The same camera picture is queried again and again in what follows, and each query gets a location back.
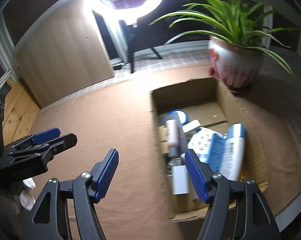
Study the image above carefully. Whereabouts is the white power adapter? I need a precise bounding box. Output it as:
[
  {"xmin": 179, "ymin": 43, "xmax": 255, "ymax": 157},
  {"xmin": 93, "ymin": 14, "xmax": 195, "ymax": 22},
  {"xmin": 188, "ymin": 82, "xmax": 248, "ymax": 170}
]
[{"xmin": 171, "ymin": 165, "xmax": 189, "ymax": 195}]

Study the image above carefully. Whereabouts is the white sunscreen bottle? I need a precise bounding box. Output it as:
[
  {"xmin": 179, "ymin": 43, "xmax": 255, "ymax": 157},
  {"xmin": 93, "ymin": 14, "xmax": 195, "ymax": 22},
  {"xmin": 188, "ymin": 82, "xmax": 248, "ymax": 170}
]
[{"xmin": 219, "ymin": 124, "xmax": 246, "ymax": 181}]

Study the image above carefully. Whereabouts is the patterned tissue pack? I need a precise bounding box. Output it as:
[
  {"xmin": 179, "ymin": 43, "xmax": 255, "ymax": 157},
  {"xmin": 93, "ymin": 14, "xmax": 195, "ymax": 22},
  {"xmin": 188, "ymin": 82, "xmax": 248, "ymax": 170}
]
[{"xmin": 187, "ymin": 127, "xmax": 223, "ymax": 163}]

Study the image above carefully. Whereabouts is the blue patterned card box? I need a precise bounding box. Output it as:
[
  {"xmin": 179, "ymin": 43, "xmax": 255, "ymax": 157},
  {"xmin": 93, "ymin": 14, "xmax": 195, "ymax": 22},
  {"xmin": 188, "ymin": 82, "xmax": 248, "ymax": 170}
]
[{"xmin": 206, "ymin": 133, "xmax": 225, "ymax": 172}]

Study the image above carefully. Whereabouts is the white cylinder cap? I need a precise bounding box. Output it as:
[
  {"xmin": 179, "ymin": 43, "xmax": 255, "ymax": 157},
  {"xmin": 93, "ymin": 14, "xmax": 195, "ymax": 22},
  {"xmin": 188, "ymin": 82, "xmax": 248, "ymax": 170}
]
[{"xmin": 182, "ymin": 120, "xmax": 201, "ymax": 133}]

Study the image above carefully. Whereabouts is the small pink bottle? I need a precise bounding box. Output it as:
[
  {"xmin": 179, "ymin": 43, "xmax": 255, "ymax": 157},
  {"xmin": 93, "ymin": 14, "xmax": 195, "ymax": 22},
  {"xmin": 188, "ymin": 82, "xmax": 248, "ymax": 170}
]
[{"xmin": 165, "ymin": 119, "xmax": 179, "ymax": 147}]

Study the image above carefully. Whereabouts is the blue round tape measure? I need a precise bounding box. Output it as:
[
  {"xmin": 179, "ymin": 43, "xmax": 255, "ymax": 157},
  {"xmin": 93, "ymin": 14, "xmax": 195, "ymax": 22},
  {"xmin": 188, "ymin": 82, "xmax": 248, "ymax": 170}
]
[{"xmin": 168, "ymin": 109, "xmax": 190, "ymax": 126}]

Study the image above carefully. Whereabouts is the pine wood headboard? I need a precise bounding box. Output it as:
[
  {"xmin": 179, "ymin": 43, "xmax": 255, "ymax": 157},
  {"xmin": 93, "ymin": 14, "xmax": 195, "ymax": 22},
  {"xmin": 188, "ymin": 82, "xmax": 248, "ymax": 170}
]
[{"xmin": 2, "ymin": 77, "xmax": 40, "ymax": 146}]

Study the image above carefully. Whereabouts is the white fluffy cloth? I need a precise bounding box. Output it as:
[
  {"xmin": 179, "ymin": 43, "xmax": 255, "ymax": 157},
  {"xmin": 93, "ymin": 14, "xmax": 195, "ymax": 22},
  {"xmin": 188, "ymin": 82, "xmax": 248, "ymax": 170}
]
[{"xmin": 19, "ymin": 178, "xmax": 36, "ymax": 211}]

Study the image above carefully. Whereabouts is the large plywood board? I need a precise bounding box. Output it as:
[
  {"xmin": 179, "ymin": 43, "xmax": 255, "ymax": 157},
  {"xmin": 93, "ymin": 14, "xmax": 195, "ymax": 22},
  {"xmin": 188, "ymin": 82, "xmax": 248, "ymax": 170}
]
[{"xmin": 14, "ymin": 0, "xmax": 114, "ymax": 108}]

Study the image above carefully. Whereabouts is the cardboard box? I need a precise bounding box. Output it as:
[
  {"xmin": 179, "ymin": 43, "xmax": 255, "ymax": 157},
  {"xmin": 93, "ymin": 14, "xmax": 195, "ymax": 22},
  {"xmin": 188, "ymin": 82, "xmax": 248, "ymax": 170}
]
[{"xmin": 150, "ymin": 77, "xmax": 269, "ymax": 222}]

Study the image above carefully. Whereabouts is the white red flower pot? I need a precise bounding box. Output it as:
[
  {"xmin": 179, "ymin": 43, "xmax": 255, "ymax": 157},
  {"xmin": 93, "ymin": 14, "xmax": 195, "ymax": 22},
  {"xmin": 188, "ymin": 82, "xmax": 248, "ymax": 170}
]
[{"xmin": 208, "ymin": 36, "xmax": 263, "ymax": 88}]

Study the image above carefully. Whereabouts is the spider plant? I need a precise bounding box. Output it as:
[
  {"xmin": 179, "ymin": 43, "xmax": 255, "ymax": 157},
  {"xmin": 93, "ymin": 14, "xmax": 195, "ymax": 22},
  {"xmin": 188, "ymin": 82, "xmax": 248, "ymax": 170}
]
[{"xmin": 150, "ymin": 0, "xmax": 298, "ymax": 76}]

